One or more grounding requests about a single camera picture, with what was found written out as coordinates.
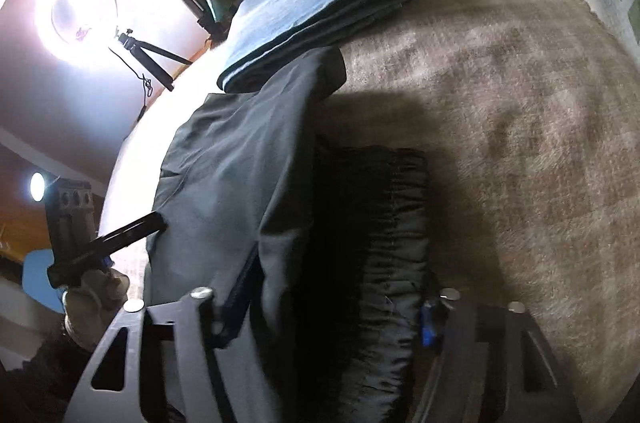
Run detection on brown wooden door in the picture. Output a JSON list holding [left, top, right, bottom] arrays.
[[0, 142, 106, 264]]

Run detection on blue plastic chair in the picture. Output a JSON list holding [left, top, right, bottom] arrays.
[[22, 249, 64, 313]]

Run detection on black tripod stand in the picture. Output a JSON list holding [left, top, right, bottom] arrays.
[[116, 29, 192, 92]]

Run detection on white clip desk lamp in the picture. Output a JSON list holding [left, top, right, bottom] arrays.
[[29, 172, 47, 202]]

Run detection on folded blue cloth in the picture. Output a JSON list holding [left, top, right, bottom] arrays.
[[217, 0, 411, 94]]

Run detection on left forearm dark sleeve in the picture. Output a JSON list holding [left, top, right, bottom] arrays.
[[1, 323, 91, 422]]

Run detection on black ring light cable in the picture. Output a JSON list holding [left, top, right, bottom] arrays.
[[108, 46, 155, 124]]

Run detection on dark green pants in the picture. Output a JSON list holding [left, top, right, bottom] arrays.
[[146, 48, 427, 422]]

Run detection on left hand white glove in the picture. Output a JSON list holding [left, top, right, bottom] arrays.
[[62, 268, 130, 351]]

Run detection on bright ring light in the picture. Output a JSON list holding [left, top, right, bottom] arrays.
[[34, 0, 119, 69]]

